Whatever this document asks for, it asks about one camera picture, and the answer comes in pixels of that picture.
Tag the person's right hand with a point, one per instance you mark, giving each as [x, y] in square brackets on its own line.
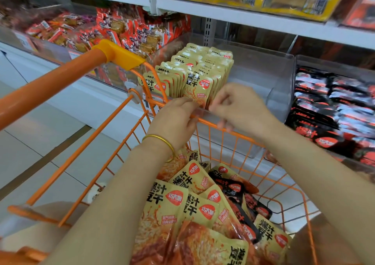
[243, 106]

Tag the person's left hand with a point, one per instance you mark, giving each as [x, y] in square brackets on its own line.
[173, 121]

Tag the pile of black orange snacks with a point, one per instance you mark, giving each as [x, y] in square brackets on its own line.
[193, 232]

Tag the orange shopping cart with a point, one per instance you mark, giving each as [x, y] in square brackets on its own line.
[41, 92]

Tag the person's right forearm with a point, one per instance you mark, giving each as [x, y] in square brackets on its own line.
[328, 185]

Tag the person's left forearm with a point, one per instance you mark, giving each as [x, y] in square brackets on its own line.
[99, 226]

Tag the person's right leg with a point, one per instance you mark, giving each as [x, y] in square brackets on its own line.
[328, 244]

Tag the person's leg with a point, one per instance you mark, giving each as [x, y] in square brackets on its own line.
[35, 226]
[328, 244]

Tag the person's left leg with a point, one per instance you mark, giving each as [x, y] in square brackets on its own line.
[35, 226]

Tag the pile of red tan packets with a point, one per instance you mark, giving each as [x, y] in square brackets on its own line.
[117, 30]

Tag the stack of orange trimmed packets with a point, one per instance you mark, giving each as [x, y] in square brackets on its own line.
[360, 10]

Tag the heap of dark brown packets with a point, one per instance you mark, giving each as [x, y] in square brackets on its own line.
[14, 7]

